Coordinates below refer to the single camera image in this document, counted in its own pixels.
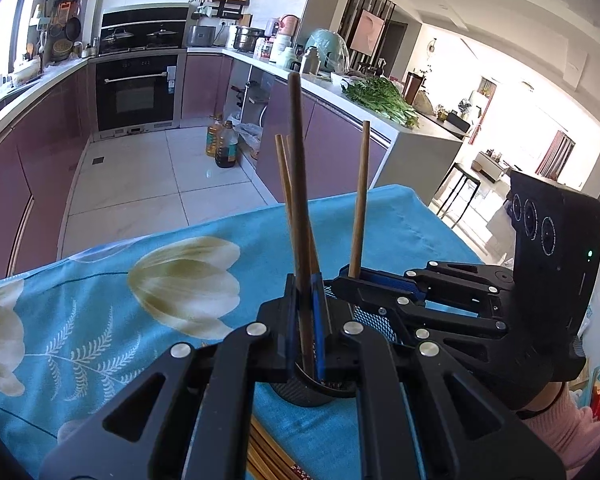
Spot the brown tumbler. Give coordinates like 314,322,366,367
402,72,426,103

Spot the black range hood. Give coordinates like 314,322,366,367
99,7,188,36

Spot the clear plastic bag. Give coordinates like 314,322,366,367
235,122,264,161

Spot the mint green kitchen appliance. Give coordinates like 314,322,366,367
305,28,350,73

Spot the white kitchen counter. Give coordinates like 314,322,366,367
0,45,473,201

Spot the blue floral tablecloth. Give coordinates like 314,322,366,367
0,184,486,480

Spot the black mesh utensil holder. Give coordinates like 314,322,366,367
267,282,406,408

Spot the purple kitchen cabinet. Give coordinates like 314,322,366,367
255,77,396,206
0,62,96,281
180,52,233,121

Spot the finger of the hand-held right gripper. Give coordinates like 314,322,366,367
330,260,518,307
352,295,510,347

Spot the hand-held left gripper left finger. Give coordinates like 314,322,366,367
39,274,303,480

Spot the bunch of leafy greens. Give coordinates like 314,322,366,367
341,76,421,128

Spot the red curtain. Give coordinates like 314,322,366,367
537,130,576,176

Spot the black built-in oven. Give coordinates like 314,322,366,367
95,52,181,133

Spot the dark cooking oil bottle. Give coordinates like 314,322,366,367
215,120,239,169

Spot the grey metal appliance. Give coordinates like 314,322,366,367
230,80,272,126

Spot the person's right forearm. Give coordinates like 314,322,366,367
517,382,600,480

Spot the steel thermos flask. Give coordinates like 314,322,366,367
300,46,321,75

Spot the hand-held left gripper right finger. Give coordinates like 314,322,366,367
312,272,567,480

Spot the stainless steel stockpot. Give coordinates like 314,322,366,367
232,26,263,53

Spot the pink wall picture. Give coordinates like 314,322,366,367
352,9,386,56

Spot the black stool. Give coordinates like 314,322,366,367
432,162,483,221

